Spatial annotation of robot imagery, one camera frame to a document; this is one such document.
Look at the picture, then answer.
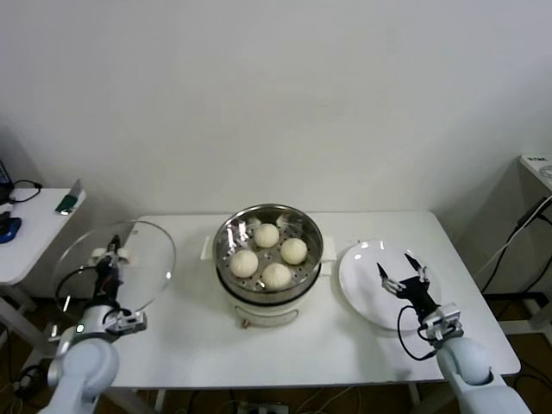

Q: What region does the round glass pot lid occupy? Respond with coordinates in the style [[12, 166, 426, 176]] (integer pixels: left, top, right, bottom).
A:
[[51, 219, 177, 319]]

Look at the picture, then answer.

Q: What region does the white power cable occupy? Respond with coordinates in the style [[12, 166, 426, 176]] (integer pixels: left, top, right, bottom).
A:
[[474, 202, 545, 277]]

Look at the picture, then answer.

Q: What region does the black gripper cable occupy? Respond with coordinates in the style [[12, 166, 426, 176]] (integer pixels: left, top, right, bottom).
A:
[[58, 265, 103, 303], [396, 304, 439, 361]]

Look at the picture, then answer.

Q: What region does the black power cable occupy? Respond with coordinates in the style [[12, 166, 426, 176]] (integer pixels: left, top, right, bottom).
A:
[[480, 197, 552, 294]]

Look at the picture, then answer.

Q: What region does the grey floor plug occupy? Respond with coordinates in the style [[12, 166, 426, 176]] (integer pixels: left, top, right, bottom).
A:
[[12, 365, 49, 400]]

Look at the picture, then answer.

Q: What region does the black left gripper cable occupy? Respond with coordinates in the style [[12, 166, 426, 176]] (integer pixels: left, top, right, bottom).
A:
[[58, 265, 103, 303]]

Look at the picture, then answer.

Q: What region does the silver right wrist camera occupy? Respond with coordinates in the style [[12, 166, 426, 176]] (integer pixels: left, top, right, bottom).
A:
[[420, 301, 465, 344]]

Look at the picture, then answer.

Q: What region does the white work table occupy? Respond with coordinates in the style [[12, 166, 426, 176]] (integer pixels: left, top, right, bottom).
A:
[[60, 210, 522, 414]]

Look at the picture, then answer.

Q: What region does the white round plate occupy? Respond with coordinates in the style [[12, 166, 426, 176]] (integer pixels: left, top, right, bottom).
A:
[[337, 239, 443, 332]]

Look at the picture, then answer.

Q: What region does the black table foot bar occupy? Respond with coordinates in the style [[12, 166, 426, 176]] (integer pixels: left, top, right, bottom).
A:
[[481, 292, 549, 305]]

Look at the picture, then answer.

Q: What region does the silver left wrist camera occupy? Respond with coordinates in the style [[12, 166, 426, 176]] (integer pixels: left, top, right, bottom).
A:
[[107, 310, 147, 334]]

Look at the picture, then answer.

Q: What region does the stainless steel steamer basket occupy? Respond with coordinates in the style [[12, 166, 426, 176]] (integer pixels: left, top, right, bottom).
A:
[[213, 204, 324, 303]]

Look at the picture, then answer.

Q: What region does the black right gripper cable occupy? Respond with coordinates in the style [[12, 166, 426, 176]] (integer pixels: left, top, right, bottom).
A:
[[396, 304, 439, 361]]

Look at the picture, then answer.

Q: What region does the white power strip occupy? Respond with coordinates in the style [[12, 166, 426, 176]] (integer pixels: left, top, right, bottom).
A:
[[236, 400, 290, 414]]

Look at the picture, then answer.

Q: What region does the blue small device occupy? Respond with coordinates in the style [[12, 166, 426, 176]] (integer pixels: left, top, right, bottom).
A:
[[0, 217, 22, 246]]

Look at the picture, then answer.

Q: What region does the laptop with blue screen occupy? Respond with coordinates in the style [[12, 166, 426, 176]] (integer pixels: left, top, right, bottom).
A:
[[0, 159, 12, 204]]

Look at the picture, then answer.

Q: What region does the black cable with plug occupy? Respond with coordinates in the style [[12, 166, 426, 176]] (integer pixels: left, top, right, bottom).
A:
[[8, 179, 43, 206]]

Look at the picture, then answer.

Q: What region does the white shelf table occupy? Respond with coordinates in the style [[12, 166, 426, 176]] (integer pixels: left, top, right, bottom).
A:
[[502, 154, 552, 336]]

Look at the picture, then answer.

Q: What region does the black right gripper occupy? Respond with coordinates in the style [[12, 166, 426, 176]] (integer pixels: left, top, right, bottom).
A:
[[376, 253, 442, 319]]

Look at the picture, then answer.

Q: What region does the cream electric cooking pot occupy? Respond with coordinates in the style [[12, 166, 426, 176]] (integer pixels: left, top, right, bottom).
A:
[[200, 235, 337, 331]]

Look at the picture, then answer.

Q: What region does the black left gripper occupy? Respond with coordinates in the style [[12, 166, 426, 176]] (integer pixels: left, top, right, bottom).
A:
[[95, 235, 125, 305]]

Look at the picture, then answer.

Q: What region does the white side table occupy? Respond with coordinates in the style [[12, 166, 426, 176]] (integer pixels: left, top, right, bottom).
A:
[[0, 187, 87, 361]]

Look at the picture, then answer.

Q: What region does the white steamed baozi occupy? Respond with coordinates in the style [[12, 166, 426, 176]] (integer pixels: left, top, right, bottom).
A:
[[279, 238, 309, 266], [229, 249, 259, 279], [261, 262, 292, 291], [253, 223, 280, 249]]

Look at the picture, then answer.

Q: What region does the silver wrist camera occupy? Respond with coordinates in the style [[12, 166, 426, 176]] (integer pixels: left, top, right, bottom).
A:
[[420, 301, 465, 344], [107, 310, 147, 334]]

